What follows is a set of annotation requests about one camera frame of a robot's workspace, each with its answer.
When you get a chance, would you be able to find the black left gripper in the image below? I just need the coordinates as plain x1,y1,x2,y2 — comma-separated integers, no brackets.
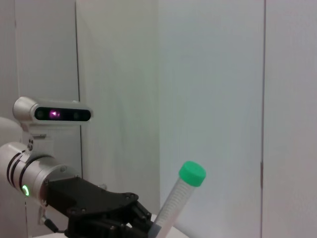
43,176,162,238

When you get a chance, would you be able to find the clear tube green cap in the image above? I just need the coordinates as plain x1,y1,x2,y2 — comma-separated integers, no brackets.
150,160,207,238

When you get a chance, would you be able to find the tall white cabinet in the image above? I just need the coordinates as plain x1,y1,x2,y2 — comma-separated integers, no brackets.
0,0,161,216

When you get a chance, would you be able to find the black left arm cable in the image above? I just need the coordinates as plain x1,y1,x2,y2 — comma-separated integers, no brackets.
37,208,66,235

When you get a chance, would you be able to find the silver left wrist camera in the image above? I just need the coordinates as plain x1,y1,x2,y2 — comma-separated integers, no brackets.
12,96,93,129

